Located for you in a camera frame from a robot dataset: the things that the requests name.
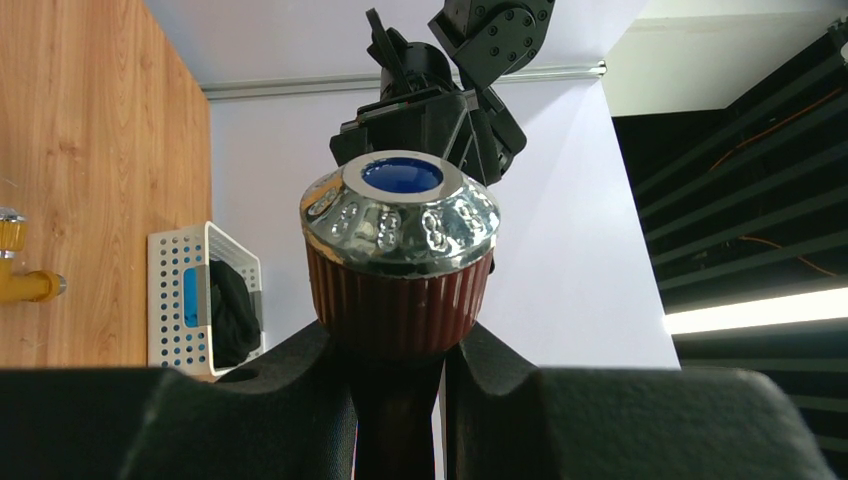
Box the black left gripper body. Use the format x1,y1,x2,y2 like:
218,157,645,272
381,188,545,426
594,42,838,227
330,87,527,186

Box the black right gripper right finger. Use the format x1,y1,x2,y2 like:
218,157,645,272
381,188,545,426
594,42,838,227
443,326,833,479

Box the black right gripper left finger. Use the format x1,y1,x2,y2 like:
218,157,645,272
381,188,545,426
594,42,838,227
1,323,356,479

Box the brown faucet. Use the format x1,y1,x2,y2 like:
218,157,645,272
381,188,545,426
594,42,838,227
299,150,501,479

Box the yellow brass faucet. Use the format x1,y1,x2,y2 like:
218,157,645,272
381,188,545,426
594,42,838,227
0,207,68,306

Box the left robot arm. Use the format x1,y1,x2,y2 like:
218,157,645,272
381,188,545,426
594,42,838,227
329,0,555,186

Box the black cloth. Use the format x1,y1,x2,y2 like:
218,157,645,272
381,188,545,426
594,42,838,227
209,260,261,369

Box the white plastic basket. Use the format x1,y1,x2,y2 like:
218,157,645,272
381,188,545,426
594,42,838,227
147,221,262,378

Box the blue cloth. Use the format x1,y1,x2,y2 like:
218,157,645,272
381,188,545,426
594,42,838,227
183,267,198,328

